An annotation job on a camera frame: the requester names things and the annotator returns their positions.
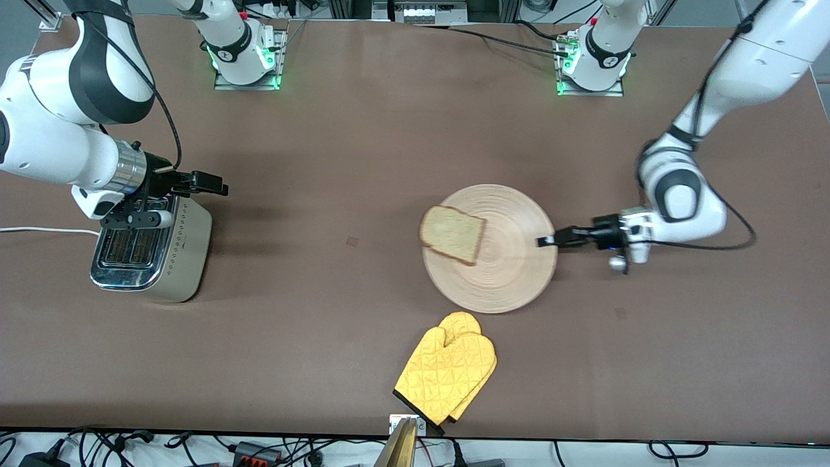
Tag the silver table edge bracket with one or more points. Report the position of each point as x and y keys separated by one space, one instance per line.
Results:
x=422 y=426

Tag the brown bread slice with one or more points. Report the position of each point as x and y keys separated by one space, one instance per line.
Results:
x=452 y=235

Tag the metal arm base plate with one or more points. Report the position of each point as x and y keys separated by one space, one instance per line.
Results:
x=246 y=85
x=590 y=93

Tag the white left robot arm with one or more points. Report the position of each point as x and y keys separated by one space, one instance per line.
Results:
x=707 y=214

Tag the black box with red parts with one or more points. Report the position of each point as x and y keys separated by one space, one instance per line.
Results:
x=256 y=453

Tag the round wooden plate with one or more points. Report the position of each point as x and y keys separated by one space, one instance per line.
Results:
x=512 y=266

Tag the black power adapter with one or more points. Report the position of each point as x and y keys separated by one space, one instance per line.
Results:
x=42 y=460

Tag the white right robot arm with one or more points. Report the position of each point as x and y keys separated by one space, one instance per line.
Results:
x=52 y=143

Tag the gold metal camera mount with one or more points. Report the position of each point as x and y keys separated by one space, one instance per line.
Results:
x=399 y=451

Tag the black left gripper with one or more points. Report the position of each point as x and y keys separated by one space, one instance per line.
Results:
x=606 y=231

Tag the white power strip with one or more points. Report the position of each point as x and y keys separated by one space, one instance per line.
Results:
x=428 y=11

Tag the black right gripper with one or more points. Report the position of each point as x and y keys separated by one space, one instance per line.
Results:
x=157 y=178

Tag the chrome two-slot toaster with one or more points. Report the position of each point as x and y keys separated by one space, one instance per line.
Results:
x=181 y=259

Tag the yellow quilted oven mitt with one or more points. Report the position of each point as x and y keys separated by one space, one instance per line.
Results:
x=492 y=363
x=441 y=370

